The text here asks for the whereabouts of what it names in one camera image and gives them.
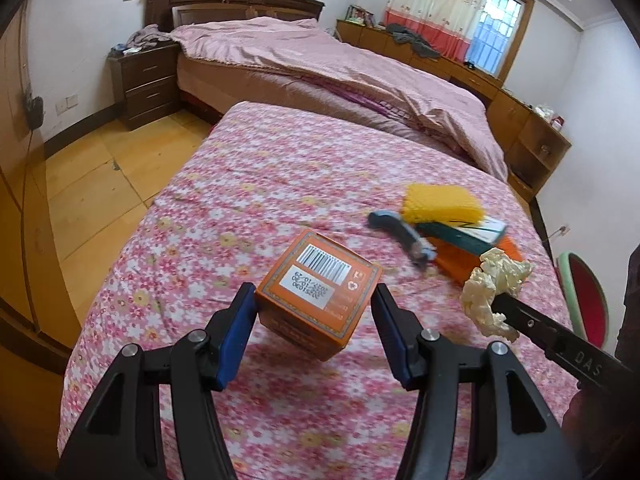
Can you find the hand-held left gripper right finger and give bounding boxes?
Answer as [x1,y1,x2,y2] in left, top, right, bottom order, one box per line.
[371,282,583,480]

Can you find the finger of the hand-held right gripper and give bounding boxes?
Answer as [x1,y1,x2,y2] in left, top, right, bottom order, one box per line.
[492,292,567,357]

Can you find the grey clothes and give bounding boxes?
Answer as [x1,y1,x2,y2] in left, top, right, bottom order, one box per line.
[385,22,441,58]

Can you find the light wooden wardrobe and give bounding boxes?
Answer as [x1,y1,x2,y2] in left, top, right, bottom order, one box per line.
[0,10,88,376]

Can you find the green rimmed red bin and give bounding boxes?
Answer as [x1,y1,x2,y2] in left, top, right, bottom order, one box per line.
[556,252,610,351]

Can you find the cream tissue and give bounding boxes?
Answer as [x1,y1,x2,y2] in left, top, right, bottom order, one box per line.
[460,247,532,345]

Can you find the green white carton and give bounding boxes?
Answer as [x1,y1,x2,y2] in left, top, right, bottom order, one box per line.
[417,217,507,256]

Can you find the blue grey plastic tool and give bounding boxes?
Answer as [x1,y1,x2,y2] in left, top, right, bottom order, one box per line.
[368,210,436,267]

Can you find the pink floral printed cloth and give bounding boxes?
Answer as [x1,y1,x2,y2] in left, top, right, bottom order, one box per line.
[57,101,581,480]

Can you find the dark wooden nightstand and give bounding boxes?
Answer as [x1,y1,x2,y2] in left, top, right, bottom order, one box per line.
[107,42,182,131]

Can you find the floral curtain with red band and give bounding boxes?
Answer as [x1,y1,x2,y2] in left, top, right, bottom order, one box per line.
[384,0,493,61]

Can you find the orange cardboard box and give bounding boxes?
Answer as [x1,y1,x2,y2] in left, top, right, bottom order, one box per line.
[254,228,383,362]

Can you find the pink quilt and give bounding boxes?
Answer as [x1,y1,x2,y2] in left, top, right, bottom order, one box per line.
[167,16,508,181]

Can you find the pile of clothes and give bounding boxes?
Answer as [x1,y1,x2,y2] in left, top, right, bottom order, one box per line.
[111,24,173,56]

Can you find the row of books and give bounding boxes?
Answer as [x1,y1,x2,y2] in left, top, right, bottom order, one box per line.
[345,5,378,27]

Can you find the long light wooden cabinet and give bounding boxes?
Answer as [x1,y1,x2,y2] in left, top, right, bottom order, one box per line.
[336,19,572,201]

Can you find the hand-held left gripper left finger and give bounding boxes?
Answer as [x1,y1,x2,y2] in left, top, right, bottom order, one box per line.
[55,282,258,480]

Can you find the window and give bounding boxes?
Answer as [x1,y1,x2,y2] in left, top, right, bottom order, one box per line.
[467,0,536,83]

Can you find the dark wooden bed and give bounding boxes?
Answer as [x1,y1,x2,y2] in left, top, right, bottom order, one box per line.
[144,0,508,181]

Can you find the yellow bumpy sponge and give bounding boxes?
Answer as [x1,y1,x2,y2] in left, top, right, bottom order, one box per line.
[402,183,485,226]

